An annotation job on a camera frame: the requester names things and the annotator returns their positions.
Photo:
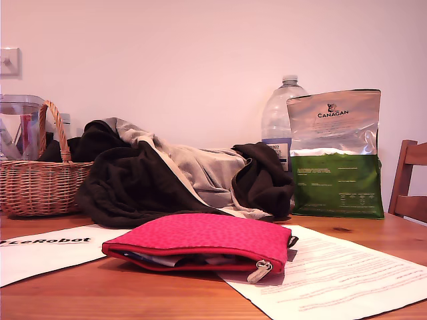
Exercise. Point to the red fabric zip pouch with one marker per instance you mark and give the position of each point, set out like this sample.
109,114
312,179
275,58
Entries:
200,233

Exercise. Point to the silver zipper pull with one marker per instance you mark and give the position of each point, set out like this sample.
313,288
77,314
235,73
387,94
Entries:
263,267

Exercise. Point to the silver green pet food bag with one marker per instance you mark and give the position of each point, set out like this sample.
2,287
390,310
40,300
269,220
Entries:
333,186

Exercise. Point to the large clear water bottle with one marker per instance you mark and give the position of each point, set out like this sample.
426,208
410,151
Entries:
275,116

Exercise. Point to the dark brown grey-lined garment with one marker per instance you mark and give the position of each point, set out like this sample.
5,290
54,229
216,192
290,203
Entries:
133,186

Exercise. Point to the white sheet with printed text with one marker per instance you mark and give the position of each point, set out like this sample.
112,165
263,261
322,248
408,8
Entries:
333,276

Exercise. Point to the woven wicker basket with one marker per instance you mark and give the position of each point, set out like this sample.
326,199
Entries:
33,186

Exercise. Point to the white sheet with LeRobot print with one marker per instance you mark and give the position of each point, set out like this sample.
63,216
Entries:
40,260

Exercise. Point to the wooden chair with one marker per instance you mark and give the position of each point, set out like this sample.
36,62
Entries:
410,203

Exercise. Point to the clear plastic jug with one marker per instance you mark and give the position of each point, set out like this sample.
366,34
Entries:
13,113

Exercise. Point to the white wall switch plate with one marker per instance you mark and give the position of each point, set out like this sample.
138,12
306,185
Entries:
11,63

